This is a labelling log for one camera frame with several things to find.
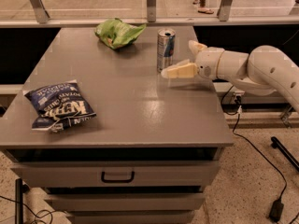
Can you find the blue kettle chip bag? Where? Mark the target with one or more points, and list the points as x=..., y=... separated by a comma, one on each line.
x=59, y=106

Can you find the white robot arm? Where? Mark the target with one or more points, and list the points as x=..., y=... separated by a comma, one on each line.
x=265, y=70

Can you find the black stand leg left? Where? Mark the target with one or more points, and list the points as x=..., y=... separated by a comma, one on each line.
x=20, y=189

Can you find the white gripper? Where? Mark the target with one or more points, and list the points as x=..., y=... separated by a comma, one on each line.
x=209, y=63

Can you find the green chip bag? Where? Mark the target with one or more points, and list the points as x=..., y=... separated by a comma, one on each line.
x=116, y=34

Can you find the metal railing post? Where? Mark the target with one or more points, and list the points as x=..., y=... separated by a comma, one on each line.
x=224, y=10
x=41, y=13
x=151, y=10

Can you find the silver blue redbull can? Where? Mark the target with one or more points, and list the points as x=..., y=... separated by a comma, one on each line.
x=165, y=48

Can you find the metal railing post middle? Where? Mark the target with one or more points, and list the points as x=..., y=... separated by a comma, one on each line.
x=151, y=10

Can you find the black stand leg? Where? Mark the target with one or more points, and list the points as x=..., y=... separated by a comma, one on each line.
x=285, y=152
x=20, y=189

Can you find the metal railing post right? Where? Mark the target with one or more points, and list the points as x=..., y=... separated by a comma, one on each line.
x=224, y=10

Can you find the metal railing post left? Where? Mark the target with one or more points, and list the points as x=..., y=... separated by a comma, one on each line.
x=41, y=13

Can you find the black power adapter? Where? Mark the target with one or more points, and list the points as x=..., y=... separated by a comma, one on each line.
x=276, y=210

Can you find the black stand leg right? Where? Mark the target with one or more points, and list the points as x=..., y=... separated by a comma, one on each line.
x=285, y=152

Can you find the black drawer handle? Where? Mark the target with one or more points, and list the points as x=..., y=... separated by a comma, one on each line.
x=118, y=178

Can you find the wall power outlet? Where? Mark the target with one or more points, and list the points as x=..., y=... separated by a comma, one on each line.
x=238, y=97

